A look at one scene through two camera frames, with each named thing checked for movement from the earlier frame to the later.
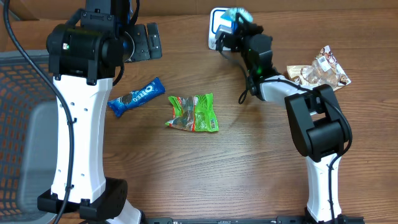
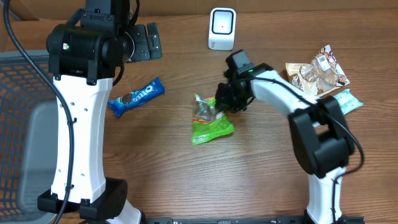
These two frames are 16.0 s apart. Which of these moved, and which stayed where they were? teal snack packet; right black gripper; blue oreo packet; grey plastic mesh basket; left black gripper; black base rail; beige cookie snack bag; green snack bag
Moved: right black gripper; teal snack packet; green snack bag
Stayed: beige cookie snack bag; grey plastic mesh basket; blue oreo packet; left black gripper; black base rail
